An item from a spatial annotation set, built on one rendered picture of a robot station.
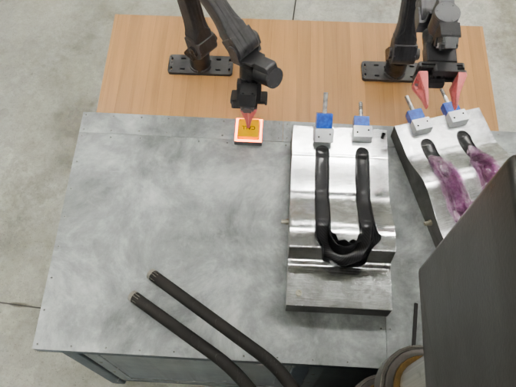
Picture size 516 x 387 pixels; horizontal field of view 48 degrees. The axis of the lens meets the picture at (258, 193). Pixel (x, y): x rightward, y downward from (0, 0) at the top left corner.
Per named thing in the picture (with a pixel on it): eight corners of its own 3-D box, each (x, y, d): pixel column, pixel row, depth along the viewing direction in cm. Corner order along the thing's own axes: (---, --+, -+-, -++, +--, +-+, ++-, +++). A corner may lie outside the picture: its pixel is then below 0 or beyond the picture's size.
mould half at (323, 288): (291, 141, 170) (293, 116, 158) (380, 145, 170) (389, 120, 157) (285, 310, 149) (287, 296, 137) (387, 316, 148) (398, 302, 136)
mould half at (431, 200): (390, 135, 171) (398, 115, 161) (472, 117, 174) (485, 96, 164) (455, 298, 150) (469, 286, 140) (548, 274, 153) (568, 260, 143)
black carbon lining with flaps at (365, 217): (313, 148, 161) (316, 130, 153) (372, 151, 161) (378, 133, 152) (311, 269, 146) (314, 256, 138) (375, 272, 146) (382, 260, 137)
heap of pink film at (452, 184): (420, 157, 161) (428, 143, 154) (480, 143, 163) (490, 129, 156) (456, 243, 151) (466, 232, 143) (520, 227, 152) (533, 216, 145)
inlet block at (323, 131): (315, 90, 159) (318, 92, 154) (333, 91, 159) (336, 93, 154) (312, 138, 162) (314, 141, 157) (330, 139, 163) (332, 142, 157)
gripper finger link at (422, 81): (454, 100, 125) (450, 64, 129) (420, 98, 126) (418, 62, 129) (444, 116, 132) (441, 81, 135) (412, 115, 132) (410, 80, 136)
